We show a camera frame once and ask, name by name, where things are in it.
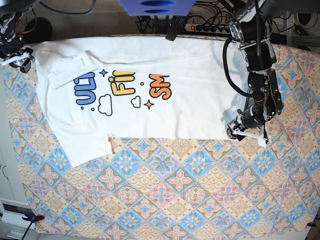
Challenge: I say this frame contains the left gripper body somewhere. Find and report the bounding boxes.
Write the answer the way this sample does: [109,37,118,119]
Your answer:
[226,112,250,141]

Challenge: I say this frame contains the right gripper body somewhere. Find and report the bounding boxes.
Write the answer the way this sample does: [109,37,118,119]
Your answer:
[11,47,34,73]

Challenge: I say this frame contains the white printed T-shirt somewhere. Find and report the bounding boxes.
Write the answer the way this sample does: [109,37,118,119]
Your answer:
[34,36,246,167]

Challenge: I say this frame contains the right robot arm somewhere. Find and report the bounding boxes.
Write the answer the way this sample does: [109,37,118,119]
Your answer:
[0,11,34,74]

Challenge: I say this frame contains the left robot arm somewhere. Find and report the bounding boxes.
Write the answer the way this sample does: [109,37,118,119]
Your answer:
[222,0,284,144]

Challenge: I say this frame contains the black round stool base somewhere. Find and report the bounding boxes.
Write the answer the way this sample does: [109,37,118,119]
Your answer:
[23,17,53,44]

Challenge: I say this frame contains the black power strip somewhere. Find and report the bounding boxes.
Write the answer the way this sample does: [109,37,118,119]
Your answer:
[184,23,230,35]

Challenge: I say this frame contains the patterned pastel tablecloth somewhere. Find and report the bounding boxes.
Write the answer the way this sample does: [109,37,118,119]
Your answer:
[3,45,320,240]

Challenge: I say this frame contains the black orange clamp right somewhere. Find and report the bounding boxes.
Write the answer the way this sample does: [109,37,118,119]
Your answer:
[307,222,317,227]

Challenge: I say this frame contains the black orange clamp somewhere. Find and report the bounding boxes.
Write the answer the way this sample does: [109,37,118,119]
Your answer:
[21,213,45,240]
[307,222,317,227]

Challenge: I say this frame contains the black orange clamp left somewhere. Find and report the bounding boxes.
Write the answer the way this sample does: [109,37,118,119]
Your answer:
[21,213,45,240]

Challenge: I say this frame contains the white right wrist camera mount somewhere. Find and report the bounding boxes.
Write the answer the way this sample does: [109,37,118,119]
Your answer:
[0,52,30,67]

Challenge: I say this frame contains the black strap at table edge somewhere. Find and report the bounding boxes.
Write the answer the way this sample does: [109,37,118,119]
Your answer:
[165,15,187,41]

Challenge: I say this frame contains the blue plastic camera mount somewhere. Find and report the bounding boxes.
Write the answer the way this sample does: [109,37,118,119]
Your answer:
[118,0,196,16]

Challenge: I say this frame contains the white cabinet with handle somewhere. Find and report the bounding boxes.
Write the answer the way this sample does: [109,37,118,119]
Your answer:
[0,59,33,238]

